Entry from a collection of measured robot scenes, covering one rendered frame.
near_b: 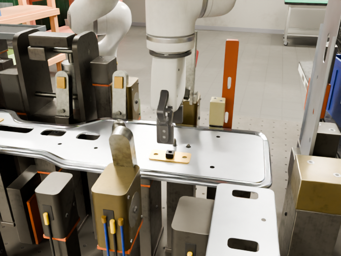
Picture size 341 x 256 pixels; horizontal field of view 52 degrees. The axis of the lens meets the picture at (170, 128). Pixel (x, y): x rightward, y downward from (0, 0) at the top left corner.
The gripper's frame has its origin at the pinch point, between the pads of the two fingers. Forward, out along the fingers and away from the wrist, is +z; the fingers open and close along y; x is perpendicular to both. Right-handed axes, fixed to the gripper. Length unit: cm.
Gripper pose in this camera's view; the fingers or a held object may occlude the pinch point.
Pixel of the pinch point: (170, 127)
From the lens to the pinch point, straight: 68.8
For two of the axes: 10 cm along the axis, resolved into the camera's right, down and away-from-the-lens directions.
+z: 0.0, 9.0, 4.5
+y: -2.1, 4.4, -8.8
